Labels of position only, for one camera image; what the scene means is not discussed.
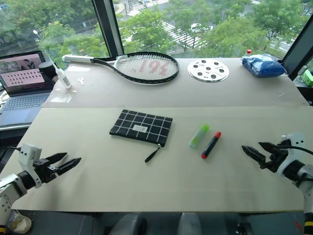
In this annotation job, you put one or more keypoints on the dark slanted window frame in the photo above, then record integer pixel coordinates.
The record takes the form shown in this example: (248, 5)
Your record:
(297, 46)

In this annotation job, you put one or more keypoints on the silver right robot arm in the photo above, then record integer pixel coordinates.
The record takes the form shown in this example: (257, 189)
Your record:
(304, 176)

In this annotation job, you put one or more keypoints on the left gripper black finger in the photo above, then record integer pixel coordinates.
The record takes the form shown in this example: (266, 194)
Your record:
(58, 157)
(69, 165)

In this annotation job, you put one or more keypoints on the round metal disc with holes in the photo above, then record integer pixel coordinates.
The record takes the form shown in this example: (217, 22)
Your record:
(208, 70)

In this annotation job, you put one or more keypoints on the blue plastic bag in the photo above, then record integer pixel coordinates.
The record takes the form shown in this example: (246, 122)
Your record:
(262, 66)

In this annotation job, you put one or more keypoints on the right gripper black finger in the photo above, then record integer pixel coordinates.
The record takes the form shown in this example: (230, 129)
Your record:
(269, 147)
(254, 154)

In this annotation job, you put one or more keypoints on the narrow beige table sheet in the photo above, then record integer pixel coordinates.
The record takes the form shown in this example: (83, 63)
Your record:
(195, 94)

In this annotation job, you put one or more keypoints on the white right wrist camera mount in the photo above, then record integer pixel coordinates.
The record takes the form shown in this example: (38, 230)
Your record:
(297, 140)

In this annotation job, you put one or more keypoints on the black and white tennis racket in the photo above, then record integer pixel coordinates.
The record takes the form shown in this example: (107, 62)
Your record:
(156, 56)

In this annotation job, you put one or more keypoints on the green highlighter pen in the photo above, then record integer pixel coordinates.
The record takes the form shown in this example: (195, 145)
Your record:
(199, 137)

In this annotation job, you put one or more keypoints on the black marker with red caps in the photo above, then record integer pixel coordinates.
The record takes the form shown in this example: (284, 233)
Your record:
(211, 145)

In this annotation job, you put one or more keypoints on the small white scrap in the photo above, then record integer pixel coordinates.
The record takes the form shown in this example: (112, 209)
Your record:
(281, 94)

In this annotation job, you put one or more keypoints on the black grid pencil pouch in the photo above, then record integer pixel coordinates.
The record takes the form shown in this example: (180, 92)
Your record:
(140, 123)

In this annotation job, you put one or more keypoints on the clear plastic sheet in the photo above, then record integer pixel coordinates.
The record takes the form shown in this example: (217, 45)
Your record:
(60, 96)

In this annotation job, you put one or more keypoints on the small white key-shaped piece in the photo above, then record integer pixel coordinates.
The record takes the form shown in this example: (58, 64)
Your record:
(82, 81)

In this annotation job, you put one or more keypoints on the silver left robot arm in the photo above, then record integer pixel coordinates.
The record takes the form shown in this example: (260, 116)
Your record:
(9, 187)

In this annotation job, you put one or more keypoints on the large beige table sheet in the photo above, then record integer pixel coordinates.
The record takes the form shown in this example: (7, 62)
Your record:
(122, 186)

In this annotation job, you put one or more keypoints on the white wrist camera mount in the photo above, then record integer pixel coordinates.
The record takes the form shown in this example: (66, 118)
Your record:
(297, 140)
(29, 153)

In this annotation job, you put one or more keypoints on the grey open laptop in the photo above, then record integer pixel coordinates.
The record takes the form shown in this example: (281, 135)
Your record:
(20, 98)

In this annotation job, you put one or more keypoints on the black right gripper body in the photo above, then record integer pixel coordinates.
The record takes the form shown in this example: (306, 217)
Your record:
(275, 159)

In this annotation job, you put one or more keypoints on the dark window frame post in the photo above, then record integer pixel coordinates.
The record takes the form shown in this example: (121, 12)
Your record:
(110, 27)

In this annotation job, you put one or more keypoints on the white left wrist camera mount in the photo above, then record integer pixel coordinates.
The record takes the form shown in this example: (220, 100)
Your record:
(29, 153)

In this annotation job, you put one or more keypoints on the red-capped bottle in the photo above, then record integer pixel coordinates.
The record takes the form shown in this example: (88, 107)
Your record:
(249, 52)

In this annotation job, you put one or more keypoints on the black cylinder speaker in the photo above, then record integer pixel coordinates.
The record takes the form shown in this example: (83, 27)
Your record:
(47, 69)

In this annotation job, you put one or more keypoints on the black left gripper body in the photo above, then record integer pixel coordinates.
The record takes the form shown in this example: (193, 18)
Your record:
(46, 170)

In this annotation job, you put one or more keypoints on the white nozzle glue bottle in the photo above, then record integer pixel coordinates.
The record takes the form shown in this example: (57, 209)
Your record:
(62, 78)

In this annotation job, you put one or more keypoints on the green box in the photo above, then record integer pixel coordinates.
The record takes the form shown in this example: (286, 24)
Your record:
(308, 78)

